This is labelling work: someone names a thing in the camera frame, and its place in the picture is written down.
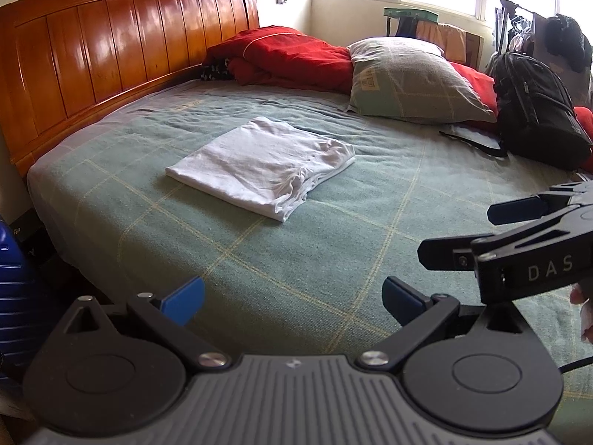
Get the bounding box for wooden headboard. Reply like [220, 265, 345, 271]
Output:
[0, 0, 260, 179]

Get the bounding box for dark patterned cloth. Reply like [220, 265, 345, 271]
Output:
[201, 58, 232, 82]

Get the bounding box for black bundled garment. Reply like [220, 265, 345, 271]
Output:
[544, 14, 593, 72]

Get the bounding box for grey hanging garment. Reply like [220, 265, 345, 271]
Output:
[530, 9, 593, 103]

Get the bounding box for white printed shirt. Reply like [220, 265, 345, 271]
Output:
[165, 117, 357, 222]

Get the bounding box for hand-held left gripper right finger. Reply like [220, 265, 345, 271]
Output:
[357, 276, 529, 372]

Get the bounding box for green plaid bed blanket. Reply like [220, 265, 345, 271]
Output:
[27, 79, 593, 418]

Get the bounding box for orange cloth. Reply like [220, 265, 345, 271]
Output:
[414, 22, 464, 56]

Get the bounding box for blue suitcase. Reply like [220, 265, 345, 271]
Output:
[0, 220, 61, 381]

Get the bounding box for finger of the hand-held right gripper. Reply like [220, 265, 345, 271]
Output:
[487, 181, 593, 225]
[418, 204, 593, 270]

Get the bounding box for clothes rack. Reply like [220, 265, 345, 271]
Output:
[493, 0, 593, 103]

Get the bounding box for red quilt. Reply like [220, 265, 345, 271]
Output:
[204, 27, 593, 172]

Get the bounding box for black cable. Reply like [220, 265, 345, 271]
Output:
[558, 356, 593, 374]

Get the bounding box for black backpack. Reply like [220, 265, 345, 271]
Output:
[438, 51, 593, 170]

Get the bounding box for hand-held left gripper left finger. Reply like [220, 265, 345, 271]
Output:
[65, 276, 232, 372]

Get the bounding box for person's right hand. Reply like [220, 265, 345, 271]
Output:
[571, 282, 593, 345]

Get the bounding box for grey green plaid pillow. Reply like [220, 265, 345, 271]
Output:
[345, 37, 497, 125]

